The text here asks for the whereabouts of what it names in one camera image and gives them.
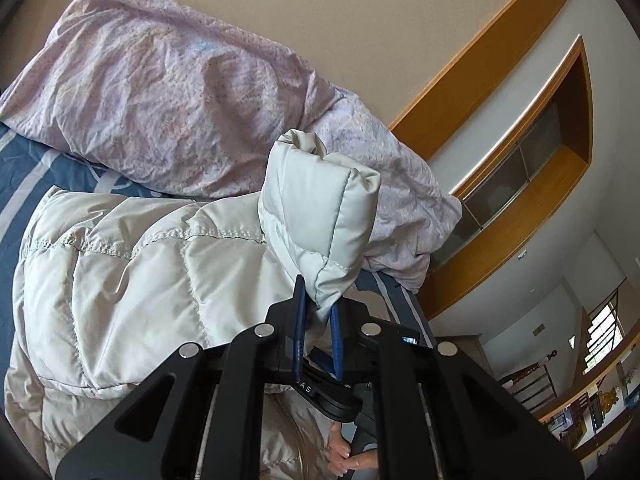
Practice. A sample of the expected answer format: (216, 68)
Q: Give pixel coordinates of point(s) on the pink floral pillow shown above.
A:
(150, 85)

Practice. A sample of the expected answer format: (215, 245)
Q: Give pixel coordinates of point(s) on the dark stair railing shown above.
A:
(530, 385)

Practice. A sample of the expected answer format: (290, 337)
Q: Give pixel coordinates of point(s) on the white puffer jacket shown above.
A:
(150, 270)

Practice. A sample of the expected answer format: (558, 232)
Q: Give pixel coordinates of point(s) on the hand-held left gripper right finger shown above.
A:
(338, 345)

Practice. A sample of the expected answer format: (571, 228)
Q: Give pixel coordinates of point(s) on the wall vent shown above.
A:
(538, 330)

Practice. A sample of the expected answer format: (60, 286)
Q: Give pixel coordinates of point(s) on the yellow figurine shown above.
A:
(607, 400)

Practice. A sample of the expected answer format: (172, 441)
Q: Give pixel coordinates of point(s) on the person's right hand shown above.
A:
(345, 462)

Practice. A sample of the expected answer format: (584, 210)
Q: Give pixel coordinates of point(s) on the blue striped bed sheet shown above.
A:
(20, 170)

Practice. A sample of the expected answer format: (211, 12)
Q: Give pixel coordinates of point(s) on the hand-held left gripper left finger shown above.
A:
(299, 332)

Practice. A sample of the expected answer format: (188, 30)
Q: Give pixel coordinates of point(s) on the barred window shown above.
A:
(605, 335)

